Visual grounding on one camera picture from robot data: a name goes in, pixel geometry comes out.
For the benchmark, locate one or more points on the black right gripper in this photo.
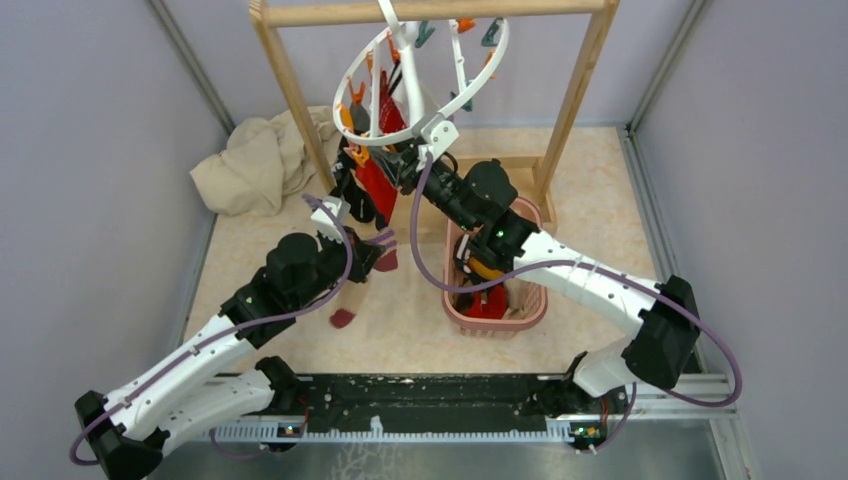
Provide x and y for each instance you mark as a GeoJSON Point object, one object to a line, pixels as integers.
{"type": "Point", "coordinates": [402, 165]}

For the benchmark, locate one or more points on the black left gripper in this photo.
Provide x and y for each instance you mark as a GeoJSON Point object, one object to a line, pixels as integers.
{"type": "Point", "coordinates": [364, 254]}

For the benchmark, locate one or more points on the beige maroon striped sock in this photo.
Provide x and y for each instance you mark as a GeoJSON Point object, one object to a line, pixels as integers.
{"type": "Point", "coordinates": [353, 294]}

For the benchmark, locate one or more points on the plain red sock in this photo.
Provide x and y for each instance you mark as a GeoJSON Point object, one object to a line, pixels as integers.
{"type": "Point", "coordinates": [381, 192]}

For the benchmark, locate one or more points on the mustard yellow sock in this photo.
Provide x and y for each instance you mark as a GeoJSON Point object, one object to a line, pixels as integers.
{"type": "Point", "coordinates": [481, 273]}

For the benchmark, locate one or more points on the pink plastic laundry basket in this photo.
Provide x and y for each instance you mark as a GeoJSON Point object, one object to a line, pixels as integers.
{"type": "Point", "coordinates": [536, 305]}

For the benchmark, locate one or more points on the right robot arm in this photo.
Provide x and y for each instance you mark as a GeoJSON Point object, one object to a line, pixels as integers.
{"type": "Point", "coordinates": [658, 319]}

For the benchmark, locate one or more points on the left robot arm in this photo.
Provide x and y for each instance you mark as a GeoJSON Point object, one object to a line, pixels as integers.
{"type": "Point", "coordinates": [131, 429]}

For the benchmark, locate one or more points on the white round clip hanger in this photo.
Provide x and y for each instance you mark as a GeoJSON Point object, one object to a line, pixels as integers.
{"type": "Point", "coordinates": [403, 39]}

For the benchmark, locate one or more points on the black sock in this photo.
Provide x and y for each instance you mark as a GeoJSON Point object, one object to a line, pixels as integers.
{"type": "Point", "coordinates": [361, 206]}

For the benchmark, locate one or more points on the red snowflake sock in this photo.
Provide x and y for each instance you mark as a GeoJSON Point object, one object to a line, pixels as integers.
{"type": "Point", "coordinates": [390, 119]}

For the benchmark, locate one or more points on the orange plastic clip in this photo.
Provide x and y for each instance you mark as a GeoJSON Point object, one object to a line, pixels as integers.
{"type": "Point", "coordinates": [360, 154]}

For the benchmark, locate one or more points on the beige crumpled cloth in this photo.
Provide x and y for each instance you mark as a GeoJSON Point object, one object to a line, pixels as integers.
{"type": "Point", "coordinates": [264, 161]}

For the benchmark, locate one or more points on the teal plastic clip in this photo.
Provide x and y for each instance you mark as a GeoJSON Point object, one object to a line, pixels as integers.
{"type": "Point", "coordinates": [491, 37]}

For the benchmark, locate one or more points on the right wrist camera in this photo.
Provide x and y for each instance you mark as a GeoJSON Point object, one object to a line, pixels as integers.
{"type": "Point", "coordinates": [437, 137]}

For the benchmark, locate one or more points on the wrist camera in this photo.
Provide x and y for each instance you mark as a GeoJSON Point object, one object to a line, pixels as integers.
{"type": "Point", "coordinates": [437, 137]}
{"type": "Point", "coordinates": [328, 218]}

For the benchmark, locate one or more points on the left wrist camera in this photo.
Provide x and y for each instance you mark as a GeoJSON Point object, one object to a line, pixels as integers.
{"type": "Point", "coordinates": [328, 218]}

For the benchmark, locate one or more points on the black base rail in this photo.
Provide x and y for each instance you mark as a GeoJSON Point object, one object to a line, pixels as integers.
{"type": "Point", "coordinates": [468, 408]}

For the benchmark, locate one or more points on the wooden drying rack frame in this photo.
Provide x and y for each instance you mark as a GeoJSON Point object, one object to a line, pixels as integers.
{"type": "Point", "coordinates": [267, 20]}

